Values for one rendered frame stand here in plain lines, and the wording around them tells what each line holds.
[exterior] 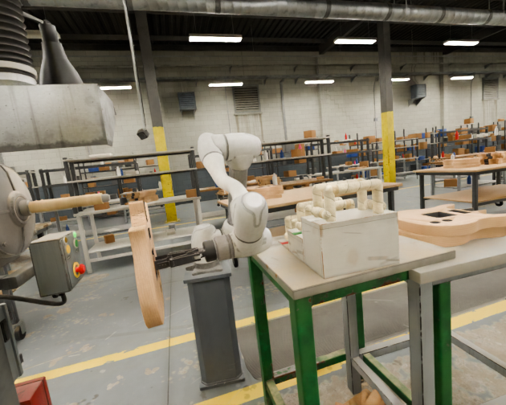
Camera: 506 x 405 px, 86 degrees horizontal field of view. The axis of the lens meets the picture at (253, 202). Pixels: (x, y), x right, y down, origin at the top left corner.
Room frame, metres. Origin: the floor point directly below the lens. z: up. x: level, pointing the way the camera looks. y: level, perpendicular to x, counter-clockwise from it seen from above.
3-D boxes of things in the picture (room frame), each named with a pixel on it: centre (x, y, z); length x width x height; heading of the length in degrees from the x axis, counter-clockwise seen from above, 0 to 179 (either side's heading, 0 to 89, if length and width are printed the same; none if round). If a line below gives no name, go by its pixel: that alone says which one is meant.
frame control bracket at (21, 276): (0.90, 0.80, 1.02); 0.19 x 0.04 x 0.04; 15
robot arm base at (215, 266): (1.61, 0.34, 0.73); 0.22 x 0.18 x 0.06; 98
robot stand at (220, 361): (1.61, 0.32, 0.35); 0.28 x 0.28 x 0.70; 8
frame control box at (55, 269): (0.95, 0.81, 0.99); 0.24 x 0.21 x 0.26; 105
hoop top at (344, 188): (0.84, -0.32, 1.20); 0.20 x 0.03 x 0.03; 102
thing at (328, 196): (0.82, -0.23, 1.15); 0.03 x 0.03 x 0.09
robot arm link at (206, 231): (1.62, 0.31, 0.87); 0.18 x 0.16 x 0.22; 111
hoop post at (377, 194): (0.85, -0.40, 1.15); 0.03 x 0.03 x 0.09
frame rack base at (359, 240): (0.88, -0.31, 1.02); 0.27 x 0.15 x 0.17; 103
